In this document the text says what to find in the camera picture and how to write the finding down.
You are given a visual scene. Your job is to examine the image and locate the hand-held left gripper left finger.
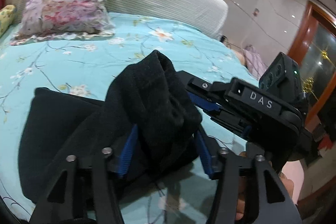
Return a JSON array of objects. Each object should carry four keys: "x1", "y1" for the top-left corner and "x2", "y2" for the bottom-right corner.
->
[{"x1": 29, "y1": 124, "x2": 138, "y2": 224}]

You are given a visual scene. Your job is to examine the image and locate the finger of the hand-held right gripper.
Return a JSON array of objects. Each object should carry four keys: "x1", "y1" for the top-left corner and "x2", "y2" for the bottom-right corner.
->
[
  {"x1": 187, "y1": 92, "x2": 250, "y2": 136},
  {"x1": 178, "y1": 70, "x2": 232, "y2": 102}
]

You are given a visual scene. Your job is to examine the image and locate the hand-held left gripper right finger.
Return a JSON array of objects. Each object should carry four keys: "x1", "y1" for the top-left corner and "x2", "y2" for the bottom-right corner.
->
[{"x1": 196, "y1": 131, "x2": 302, "y2": 224}]

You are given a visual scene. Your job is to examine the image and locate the black pants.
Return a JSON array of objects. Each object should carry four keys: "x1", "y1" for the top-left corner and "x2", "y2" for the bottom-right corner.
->
[{"x1": 18, "y1": 50, "x2": 204, "y2": 205}]

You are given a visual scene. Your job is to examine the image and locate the person's right hand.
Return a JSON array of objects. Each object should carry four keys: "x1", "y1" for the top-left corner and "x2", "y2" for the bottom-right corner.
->
[{"x1": 235, "y1": 151, "x2": 298, "y2": 222}]

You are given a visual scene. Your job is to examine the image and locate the purple checked cloth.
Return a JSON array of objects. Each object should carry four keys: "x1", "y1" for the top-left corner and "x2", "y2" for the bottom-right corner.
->
[{"x1": 242, "y1": 45, "x2": 269, "y2": 78}]

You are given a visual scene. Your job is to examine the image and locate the wooden framed glass door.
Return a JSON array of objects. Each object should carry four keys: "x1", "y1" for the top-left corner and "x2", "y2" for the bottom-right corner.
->
[{"x1": 287, "y1": 0, "x2": 336, "y2": 140}]

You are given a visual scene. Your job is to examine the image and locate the teal floral bed sheet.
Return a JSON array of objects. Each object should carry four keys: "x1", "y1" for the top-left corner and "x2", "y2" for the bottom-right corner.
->
[{"x1": 0, "y1": 13, "x2": 260, "y2": 224}]

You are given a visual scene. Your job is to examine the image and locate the purple floral pillow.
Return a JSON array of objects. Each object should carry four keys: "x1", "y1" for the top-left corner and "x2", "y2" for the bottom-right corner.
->
[{"x1": 10, "y1": 0, "x2": 122, "y2": 45}]

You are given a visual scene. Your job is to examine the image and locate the yellow floral pillow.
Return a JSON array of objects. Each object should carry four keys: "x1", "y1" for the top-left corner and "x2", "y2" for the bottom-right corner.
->
[{"x1": 0, "y1": 4, "x2": 17, "y2": 38}]

